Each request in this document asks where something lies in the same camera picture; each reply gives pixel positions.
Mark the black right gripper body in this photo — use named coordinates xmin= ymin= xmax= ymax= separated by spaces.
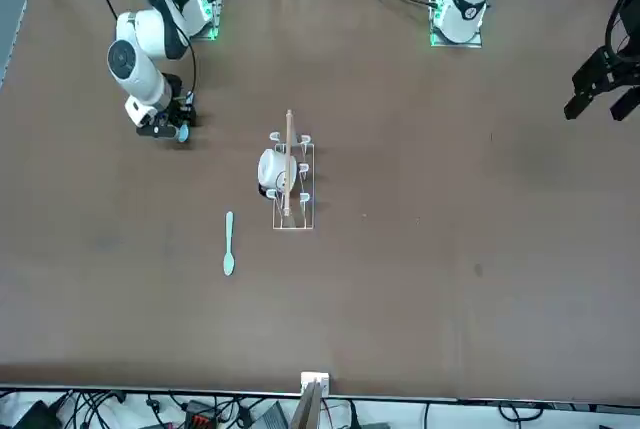
xmin=159 ymin=74 xmax=195 ymax=124

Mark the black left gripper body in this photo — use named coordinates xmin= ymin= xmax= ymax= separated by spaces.
xmin=571 ymin=46 xmax=640 ymax=98

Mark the green plastic spoon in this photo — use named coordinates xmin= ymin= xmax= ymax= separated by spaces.
xmin=221 ymin=210 xmax=237 ymax=278

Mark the white cup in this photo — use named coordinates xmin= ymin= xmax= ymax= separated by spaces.
xmin=256 ymin=147 xmax=289 ymax=196

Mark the red and black device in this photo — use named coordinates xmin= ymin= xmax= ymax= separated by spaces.
xmin=183 ymin=399 xmax=222 ymax=429

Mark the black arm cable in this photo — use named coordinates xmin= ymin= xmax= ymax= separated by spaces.
xmin=177 ymin=23 xmax=200 ymax=106

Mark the white wire cup rack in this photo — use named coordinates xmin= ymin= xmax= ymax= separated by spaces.
xmin=267 ymin=108 xmax=318 ymax=232

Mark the aluminium profile post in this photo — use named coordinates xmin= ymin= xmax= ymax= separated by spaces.
xmin=298 ymin=370 xmax=333 ymax=429

